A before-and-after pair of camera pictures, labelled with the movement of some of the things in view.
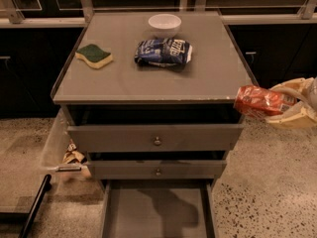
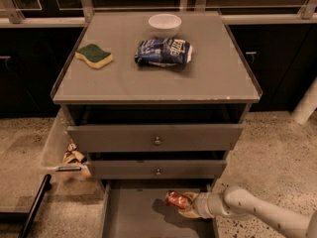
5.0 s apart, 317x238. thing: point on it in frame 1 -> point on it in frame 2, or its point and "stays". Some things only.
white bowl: x=164 y=25 stays
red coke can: x=262 y=101 -> x=176 y=199
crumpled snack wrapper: x=71 y=156 stays
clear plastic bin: x=62 y=158 stays
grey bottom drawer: x=158 y=208 stays
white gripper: x=313 y=93 -> x=202 y=204
